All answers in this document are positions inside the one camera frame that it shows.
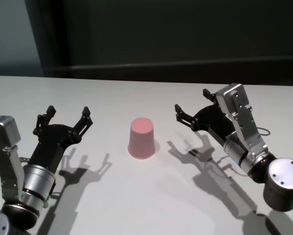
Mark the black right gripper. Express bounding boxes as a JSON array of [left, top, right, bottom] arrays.
[[174, 88, 237, 142]]

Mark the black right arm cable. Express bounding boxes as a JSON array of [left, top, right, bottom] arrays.
[[257, 126, 271, 137]]

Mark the pink plastic cup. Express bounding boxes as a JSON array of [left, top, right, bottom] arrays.
[[128, 117, 157, 160]]

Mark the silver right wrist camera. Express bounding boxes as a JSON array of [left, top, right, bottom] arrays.
[[215, 83, 270, 160]]

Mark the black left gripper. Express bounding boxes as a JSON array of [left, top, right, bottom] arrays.
[[28, 105, 92, 170]]

